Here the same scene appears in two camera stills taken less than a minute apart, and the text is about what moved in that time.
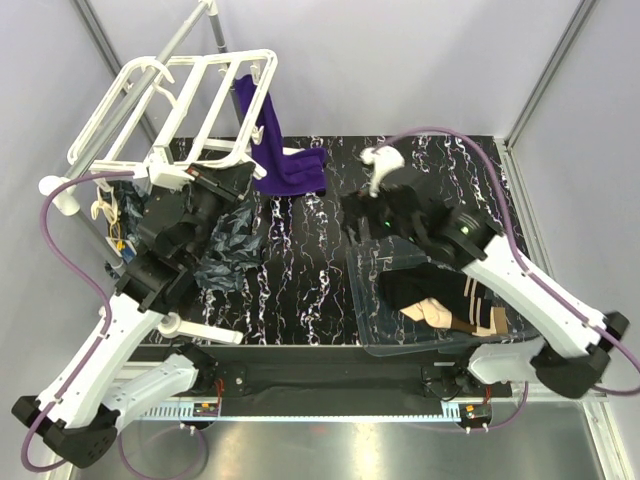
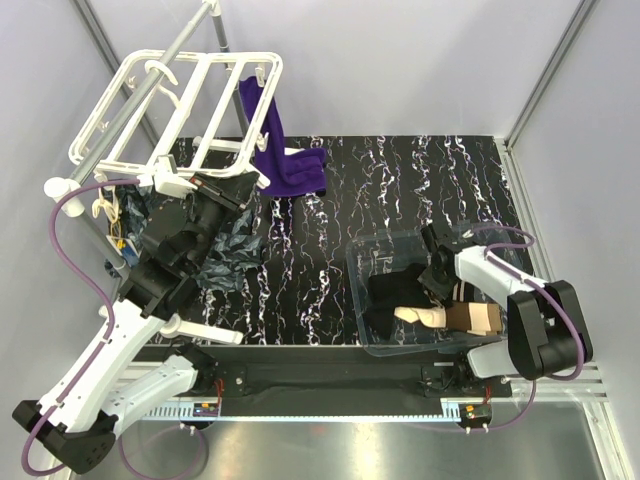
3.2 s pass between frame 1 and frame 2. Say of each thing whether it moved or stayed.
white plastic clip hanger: stayed
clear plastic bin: stayed
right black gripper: moved
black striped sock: moved
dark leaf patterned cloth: stayed
